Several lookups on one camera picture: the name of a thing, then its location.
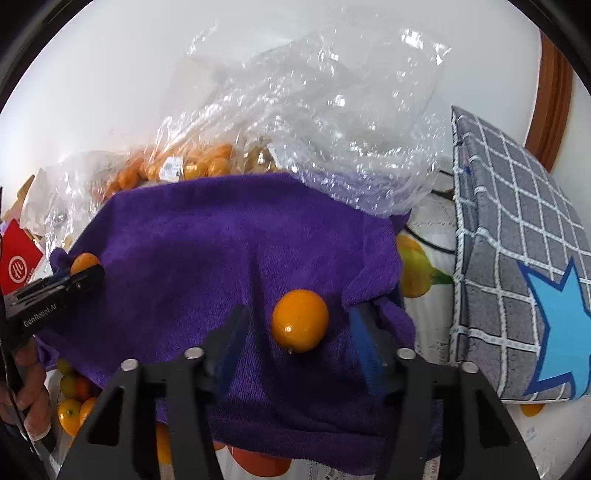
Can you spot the purple towel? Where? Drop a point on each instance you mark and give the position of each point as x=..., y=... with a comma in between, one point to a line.
x=207, y=254

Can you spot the cardboard box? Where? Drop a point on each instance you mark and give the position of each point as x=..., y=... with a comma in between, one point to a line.
x=25, y=187

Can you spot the plastic bag of longans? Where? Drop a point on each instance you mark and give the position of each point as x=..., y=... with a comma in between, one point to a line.
x=258, y=159

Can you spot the small round orange kumquat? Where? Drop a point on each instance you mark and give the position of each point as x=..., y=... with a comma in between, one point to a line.
x=84, y=262

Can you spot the plastic bag of oranges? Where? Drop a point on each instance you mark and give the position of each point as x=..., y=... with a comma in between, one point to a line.
x=203, y=159

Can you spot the grey checked cushion blue star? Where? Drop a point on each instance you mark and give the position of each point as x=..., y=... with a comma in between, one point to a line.
x=508, y=221

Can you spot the white plastic bag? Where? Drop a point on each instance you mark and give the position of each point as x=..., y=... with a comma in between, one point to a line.
x=51, y=194

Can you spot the red box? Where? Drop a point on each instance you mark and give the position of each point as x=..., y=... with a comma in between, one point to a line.
x=18, y=265

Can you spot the person's left hand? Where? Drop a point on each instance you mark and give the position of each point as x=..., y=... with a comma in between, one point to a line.
x=32, y=383

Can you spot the glossy oval orange kumquat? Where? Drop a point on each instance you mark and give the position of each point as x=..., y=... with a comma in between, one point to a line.
x=300, y=321

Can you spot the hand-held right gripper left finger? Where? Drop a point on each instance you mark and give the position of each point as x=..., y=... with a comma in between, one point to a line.
x=233, y=342

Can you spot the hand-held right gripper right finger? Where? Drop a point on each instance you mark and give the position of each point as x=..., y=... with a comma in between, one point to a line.
x=364, y=342

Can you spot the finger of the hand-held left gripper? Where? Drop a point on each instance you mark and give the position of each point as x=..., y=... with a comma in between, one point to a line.
x=85, y=279

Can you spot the brown wooden door frame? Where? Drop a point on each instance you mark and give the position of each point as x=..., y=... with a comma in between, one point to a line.
x=551, y=92

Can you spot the large clear plastic bag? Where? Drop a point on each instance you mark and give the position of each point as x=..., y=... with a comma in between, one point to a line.
x=323, y=106

